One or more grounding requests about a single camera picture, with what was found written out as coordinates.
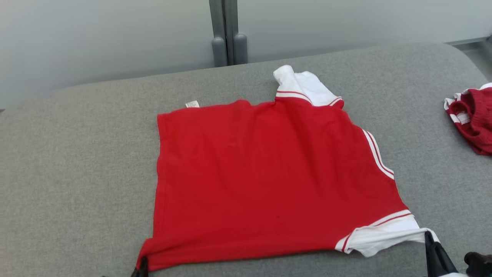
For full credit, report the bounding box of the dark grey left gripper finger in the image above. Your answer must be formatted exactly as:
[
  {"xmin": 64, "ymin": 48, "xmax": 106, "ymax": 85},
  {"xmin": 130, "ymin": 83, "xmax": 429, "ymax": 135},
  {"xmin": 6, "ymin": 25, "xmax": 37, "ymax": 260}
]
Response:
[{"xmin": 131, "ymin": 257, "xmax": 149, "ymax": 277}]

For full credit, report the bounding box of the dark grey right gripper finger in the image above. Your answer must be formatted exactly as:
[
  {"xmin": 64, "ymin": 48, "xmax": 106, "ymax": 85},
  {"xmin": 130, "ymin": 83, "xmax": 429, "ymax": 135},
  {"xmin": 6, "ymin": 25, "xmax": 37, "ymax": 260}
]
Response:
[{"xmin": 425, "ymin": 231, "xmax": 459, "ymax": 277}]

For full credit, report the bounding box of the red shirt with white sleeves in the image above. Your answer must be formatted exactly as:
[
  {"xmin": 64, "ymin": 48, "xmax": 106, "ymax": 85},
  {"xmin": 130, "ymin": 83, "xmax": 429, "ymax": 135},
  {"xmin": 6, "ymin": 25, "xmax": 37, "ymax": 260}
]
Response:
[{"xmin": 136, "ymin": 65, "xmax": 440, "ymax": 272}]

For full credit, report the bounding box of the dark red printed garment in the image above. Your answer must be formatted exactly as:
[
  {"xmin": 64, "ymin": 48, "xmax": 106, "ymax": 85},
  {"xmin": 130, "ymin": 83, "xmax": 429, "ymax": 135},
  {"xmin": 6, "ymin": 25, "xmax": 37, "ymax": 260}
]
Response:
[{"xmin": 444, "ymin": 83, "xmax": 492, "ymax": 156}]

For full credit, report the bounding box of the grey partition post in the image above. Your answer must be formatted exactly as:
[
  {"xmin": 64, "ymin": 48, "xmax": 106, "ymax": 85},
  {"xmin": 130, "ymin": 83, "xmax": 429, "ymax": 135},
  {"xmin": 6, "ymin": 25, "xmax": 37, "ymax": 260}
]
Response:
[
  {"xmin": 209, "ymin": 0, "xmax": 228, "ymax": 67},
  {"xmin": 225, "ymin": 0, "xmax": 248, "ymax": 65}
]

